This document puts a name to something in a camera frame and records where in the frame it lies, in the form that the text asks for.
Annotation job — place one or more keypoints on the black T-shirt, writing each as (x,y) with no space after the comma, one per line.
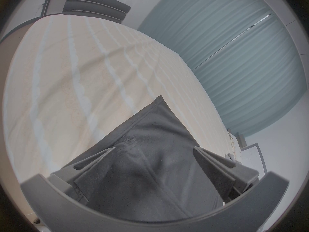
(149,158)

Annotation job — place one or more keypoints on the grey bedside table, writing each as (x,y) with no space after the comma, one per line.
(242,141)

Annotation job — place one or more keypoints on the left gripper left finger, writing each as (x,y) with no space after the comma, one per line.
(89,175)

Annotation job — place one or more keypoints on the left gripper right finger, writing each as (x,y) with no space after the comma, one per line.
(227,175)

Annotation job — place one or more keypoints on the black chest of drawers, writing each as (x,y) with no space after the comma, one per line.
(96,3)

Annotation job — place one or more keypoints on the white printed pillow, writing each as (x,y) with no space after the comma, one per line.
(235,148)

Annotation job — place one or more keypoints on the blue-green curtain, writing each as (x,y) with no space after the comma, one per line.
(253,81)
(193,20)

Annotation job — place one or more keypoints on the bed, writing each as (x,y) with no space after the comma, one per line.
(72,81)

